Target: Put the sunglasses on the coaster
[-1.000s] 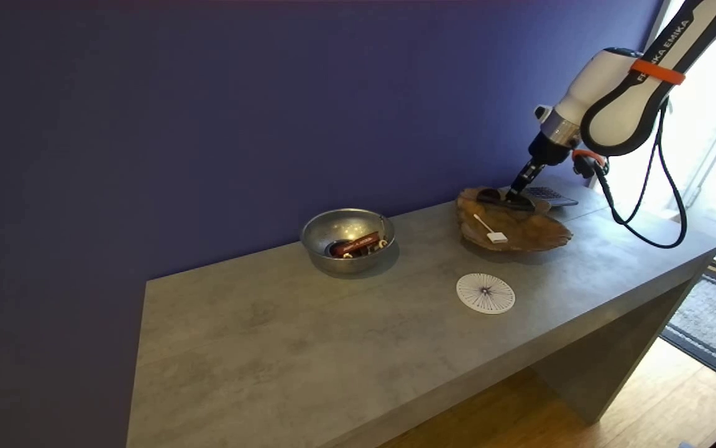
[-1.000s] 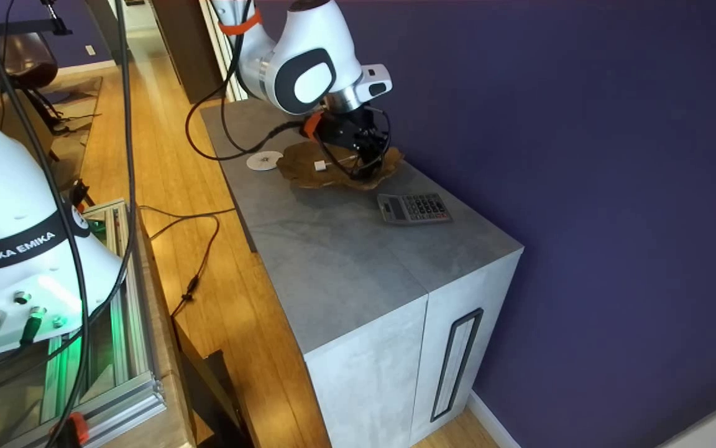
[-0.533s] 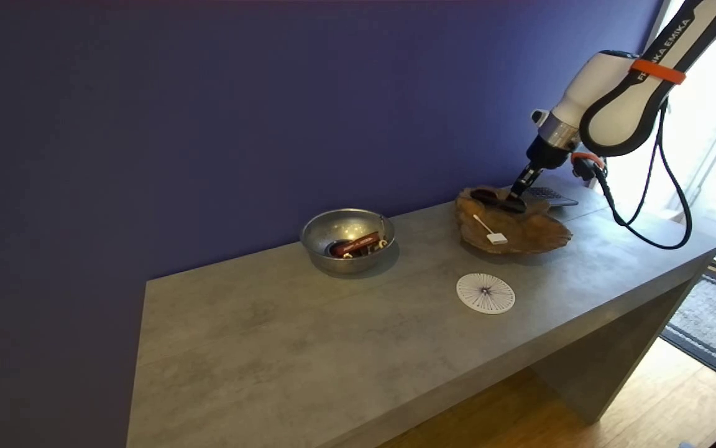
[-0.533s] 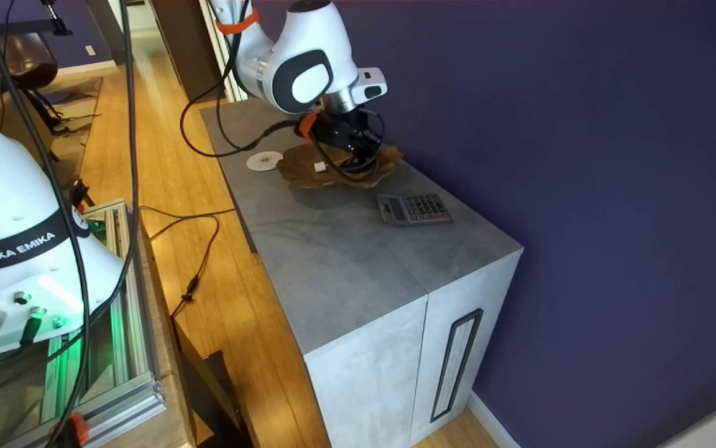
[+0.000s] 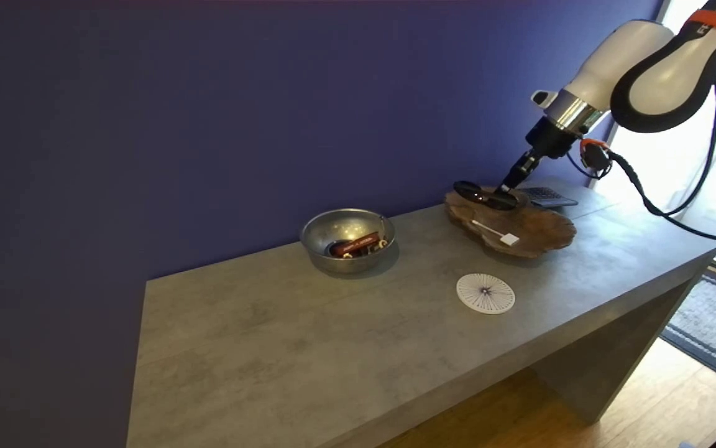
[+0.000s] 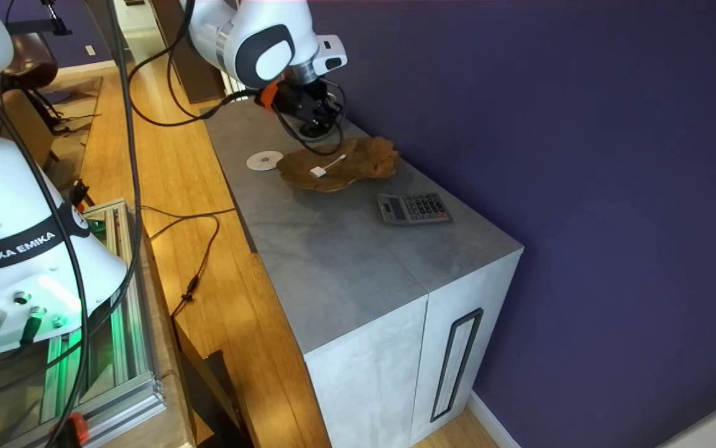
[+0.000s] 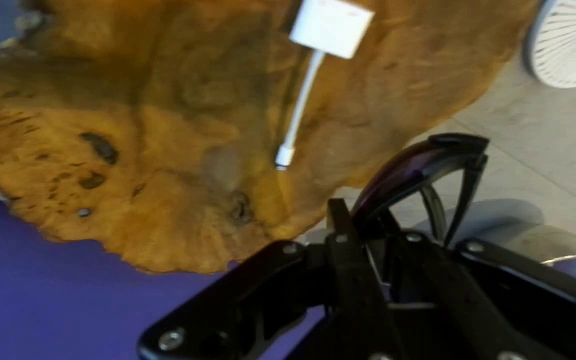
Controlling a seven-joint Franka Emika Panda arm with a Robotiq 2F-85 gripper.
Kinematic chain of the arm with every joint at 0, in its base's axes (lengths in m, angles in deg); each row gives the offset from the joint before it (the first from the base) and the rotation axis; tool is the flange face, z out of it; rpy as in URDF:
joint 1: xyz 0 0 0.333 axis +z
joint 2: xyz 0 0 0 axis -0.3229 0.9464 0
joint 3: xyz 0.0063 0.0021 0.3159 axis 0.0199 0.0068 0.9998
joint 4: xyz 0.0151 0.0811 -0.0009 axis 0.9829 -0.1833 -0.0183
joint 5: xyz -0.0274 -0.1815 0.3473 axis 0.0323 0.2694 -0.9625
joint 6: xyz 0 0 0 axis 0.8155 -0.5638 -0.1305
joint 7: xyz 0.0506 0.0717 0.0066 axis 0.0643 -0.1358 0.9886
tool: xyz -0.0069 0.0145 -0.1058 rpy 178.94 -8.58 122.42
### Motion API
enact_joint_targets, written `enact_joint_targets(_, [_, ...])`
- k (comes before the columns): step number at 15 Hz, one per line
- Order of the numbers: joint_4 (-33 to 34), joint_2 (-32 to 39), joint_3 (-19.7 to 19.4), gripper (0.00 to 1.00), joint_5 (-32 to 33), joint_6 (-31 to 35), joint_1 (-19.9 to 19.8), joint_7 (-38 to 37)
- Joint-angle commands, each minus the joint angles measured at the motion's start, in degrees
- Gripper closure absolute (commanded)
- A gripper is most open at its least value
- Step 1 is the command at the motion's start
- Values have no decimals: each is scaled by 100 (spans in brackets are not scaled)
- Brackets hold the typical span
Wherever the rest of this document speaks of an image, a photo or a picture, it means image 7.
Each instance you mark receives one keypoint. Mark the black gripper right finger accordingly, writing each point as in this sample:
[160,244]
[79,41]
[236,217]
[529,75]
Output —
[501,300]

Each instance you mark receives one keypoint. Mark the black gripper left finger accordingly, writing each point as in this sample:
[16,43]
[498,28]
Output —
[268,292]

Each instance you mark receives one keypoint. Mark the brown wooden burl tray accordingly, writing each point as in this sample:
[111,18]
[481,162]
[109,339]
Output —
[168,147]

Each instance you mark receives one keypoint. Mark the round white coaster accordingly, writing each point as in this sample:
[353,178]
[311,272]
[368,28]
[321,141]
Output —
[571,43]

